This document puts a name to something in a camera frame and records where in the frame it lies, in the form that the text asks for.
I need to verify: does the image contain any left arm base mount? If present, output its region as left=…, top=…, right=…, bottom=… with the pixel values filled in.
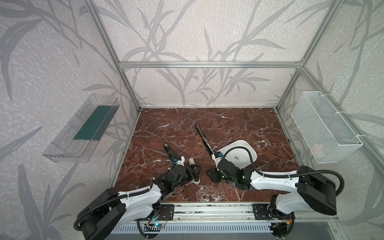
left=144, top=204, right=175, bottom=221

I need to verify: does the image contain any beige stapler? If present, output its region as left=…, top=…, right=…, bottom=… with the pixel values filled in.
left=189, top=158, right=200, bottom=185

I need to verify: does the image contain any clear plastic wall bin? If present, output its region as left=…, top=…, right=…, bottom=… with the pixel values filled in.
left=43, top=94, right=120, bottom=163

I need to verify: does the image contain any white oval tray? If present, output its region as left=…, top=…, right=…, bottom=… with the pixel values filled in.
left=219, top=140, right=258, bottom=169

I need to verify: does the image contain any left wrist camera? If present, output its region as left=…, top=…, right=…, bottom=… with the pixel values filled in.
left=174, top=156, right=185, bottom=166

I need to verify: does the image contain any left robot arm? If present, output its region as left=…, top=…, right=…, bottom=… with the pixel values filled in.
left=73, top=164, right=201, bottom=240

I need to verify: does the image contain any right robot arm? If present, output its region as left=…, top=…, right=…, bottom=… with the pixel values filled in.
left=207, top=159, right=345, bottom=216

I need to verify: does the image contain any white wire basket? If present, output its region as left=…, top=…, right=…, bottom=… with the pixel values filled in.
left=291, top=91, right=364, bottom=164

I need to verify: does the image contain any aluminium front rail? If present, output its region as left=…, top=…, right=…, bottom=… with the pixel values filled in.
left=86, top=201, right=340, bottom=224

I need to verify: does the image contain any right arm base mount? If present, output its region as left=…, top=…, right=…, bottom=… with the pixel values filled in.
left=252, top=203, right=292, bottom=222

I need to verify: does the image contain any black stapler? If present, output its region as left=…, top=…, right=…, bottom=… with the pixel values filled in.
left=164, top=144, right=181, bottom=164
left=195, top=124, right=215, bottom=156

